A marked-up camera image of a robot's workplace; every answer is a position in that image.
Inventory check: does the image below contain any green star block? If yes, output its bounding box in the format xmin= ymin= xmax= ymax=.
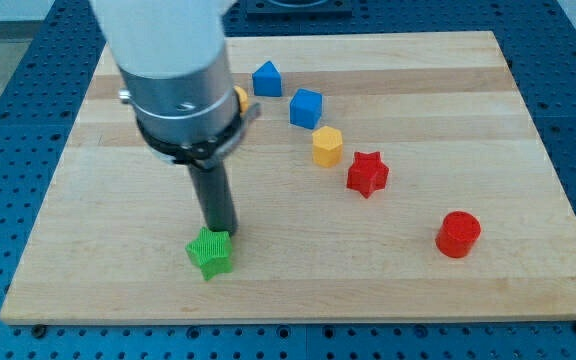
xmin=185 ymin=227 xmax=232 ymax=281

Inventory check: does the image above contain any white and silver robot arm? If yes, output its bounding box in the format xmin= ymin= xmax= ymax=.
xmin=90 ymin=0 xmax=250 ymax=169

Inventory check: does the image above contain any yellow block behind arm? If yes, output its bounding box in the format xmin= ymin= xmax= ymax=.
xmin=234 ymin=85 xmax=249 ymax=115

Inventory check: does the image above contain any yellow hexagonal block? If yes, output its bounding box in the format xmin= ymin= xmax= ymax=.
xmin=312 ymin=126 xmax=343 ymax=168

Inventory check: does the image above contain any blue cube block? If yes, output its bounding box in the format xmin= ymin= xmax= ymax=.
xmin=289 ymin=88 xmax=323 ymax=130

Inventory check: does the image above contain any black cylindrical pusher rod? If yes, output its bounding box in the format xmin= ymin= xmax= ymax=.
xmin=188 ymin=163 xmax=238 ymax=235

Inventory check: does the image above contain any red star block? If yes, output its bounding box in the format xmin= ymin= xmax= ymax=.
xmin=346 ymin=152 xmax=389 ymax=198

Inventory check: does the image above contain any blue triangular prism block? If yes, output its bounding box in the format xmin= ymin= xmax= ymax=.
xmin=252 ymin=61 xmax=283 ymax=97

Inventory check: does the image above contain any light wooden board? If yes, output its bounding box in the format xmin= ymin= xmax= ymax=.
xmin=0 ymin=31 xmax=576 ymax=325

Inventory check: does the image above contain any black mounting plate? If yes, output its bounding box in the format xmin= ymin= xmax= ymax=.
xmin=241 ymin=0 xmax=354 ymax=17

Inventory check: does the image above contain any red cylinder block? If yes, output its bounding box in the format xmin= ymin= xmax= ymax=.
xmin=435 ymin=211 xmax=482 ymax=258

